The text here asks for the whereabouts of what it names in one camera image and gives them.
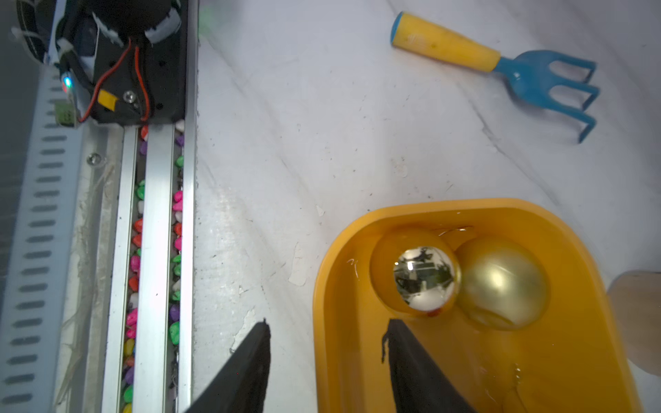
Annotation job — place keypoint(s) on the matte gold ball ornament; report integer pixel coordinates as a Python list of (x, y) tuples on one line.
[(503, 285)]

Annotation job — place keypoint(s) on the blue yellow toy rake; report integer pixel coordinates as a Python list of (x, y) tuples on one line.
[(529, 75)]

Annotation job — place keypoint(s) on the shiny silver ball ornament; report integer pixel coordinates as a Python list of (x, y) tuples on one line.
[(415, 273)]

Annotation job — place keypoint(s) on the cream work glove on table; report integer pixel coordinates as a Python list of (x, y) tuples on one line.
[(635, 300)]

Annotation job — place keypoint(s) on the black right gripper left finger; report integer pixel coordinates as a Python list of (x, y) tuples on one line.
[(241, 385)]

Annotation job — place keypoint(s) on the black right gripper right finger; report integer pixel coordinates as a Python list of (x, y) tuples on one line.
[(418, 384)]

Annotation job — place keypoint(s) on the aluminium rail with pebbles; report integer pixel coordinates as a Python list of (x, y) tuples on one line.
[(95, 266)]

